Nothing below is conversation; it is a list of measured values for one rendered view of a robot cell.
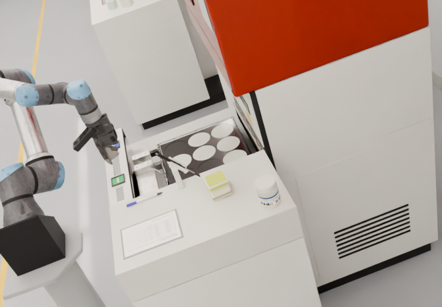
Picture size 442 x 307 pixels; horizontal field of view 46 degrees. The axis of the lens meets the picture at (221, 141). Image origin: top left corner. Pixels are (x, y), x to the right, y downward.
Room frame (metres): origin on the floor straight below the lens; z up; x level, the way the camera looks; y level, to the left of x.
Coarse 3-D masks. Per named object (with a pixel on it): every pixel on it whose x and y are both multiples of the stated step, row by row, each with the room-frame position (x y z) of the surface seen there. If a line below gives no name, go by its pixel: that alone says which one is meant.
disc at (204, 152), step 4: (200, 148) 1.82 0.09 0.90; (204, 148) 1.81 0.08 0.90; (208, 148) 1.80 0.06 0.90; (212, 148) 1.79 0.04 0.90; (196, 152) 1.80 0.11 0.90; (200, 152) 1.79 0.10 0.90; (204, 152) 1.78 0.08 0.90; (208, 152) 1.78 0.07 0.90; (212, 152) 1.76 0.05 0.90; (196, 156) 1.77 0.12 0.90; (200, 156) 1.76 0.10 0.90; (204, 156) 1.75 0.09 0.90; (208, 156) 1.74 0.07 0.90
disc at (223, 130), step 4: (224, 124) 1.94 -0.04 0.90; (228, 124) 1.93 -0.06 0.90; (216, 128) 1.93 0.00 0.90; (220, 128) 1.92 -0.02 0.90; (224, 128) 1.91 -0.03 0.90; (228, 128) 1.90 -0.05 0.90; (232, 128) 1.89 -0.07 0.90; (212, 132) 1.91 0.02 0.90; (216, 132) 1.90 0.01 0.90; (220, 132) 1.89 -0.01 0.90; (224, 132) 1.88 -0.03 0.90; (228, 132) 1.87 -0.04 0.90; (216, 136) 1.87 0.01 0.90; (220, 136) 1.86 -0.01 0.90; (224, 136) 1.85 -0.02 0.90
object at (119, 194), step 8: (120, 128) 2.09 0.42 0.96; (120, 136) 2.03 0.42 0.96; (120, 144) 1.96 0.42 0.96; (120, 152) 1.90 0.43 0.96; (112, 160) 1.86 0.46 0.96; (120, 160) 1.83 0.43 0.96; (112, 168) 1.80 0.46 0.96; (120, 168) 1.78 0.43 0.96; (112, 176) 1.74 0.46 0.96; (128, 176) 1.71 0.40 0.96; (120, 184) 1.67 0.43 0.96; (128, 184) 1.66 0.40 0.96; (112, 192) 1.64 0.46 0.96; (120, 192) 1.63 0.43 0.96; (128, 192) 1.61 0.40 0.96; (112, 200) 1.59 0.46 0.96; (120, 200) 1.58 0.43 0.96; (128, 200) 1.56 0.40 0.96
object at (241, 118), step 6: (234, 102) 2.02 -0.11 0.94; (240, 114) 1.91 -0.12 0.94; (240, 120) 1.97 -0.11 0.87; (246, 126) 1.80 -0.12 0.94; (246, 132) 1.86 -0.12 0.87; (252, 132) 1.75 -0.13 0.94; (252, 138) 1.73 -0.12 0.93; (252, 144) 1.78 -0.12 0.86; (258, 144) 1.66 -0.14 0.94; (258, 150) 1.64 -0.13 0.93
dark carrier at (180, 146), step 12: (228, 120) 1.96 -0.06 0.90; (168, 144) 1.93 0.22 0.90; (180, 144) 1.90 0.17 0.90; (204, 144) 1.84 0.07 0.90; (216, 144) 1.81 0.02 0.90; (240, 144) 1.75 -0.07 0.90; (168, 156) 1.84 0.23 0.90; (192, 156) 1.78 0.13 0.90; (216, 156) 1.72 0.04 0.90; (168, 168) 1.75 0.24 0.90; (192, 168) 1.70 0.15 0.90; (204, 168) 1.68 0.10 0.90
